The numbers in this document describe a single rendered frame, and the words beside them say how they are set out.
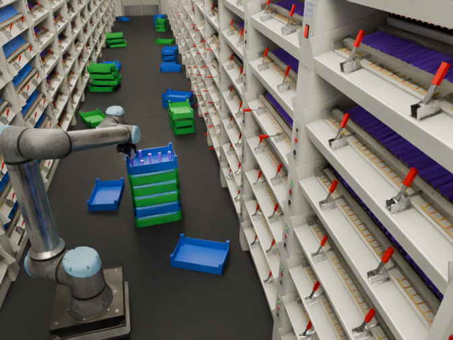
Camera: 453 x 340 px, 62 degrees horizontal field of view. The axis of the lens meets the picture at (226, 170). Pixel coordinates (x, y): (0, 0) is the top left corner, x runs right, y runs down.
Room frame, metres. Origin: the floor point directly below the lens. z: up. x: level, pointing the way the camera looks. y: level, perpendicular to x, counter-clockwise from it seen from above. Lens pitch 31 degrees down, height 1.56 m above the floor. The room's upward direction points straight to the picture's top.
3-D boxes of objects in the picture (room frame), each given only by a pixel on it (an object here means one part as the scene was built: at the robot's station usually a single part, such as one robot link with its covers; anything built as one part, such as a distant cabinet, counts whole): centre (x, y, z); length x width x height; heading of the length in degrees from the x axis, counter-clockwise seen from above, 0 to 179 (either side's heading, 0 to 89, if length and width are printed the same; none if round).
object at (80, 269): (1.21, 0.64, 0.32); 0.17 x 0.15 x 0.18; 72
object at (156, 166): (2.04, 0.47, 0.44); 0.30 x 0.20 x 0.08; 107
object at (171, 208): (2.04, 0.47, 0.12); 0.30 x 0.20 x 0.08; 107
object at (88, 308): (1.21, 0.63, 0.19); 0.19 x 0.19 x 0.10
